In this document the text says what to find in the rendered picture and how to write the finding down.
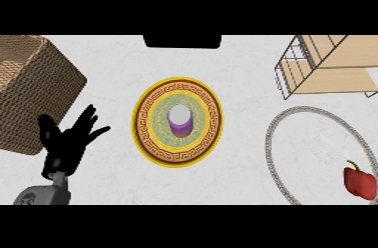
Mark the round yellow patterned placemat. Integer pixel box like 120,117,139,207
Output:
130,76,226,168

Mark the purple sweet potato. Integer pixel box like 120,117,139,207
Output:
166,103,194,139

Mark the brown wicker basket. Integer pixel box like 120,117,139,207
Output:
0,35,89,156

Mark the round white grey-rimmed placemat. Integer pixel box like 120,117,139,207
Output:
264,105,378,206

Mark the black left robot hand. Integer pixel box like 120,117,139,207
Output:
37,104,112,181

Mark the wire and wood tiered shelf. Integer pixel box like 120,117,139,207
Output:
273,35,378,101

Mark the red bell pepper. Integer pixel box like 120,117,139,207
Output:
343,159,378,201

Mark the black appliance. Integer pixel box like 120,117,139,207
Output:
142,35,223,50

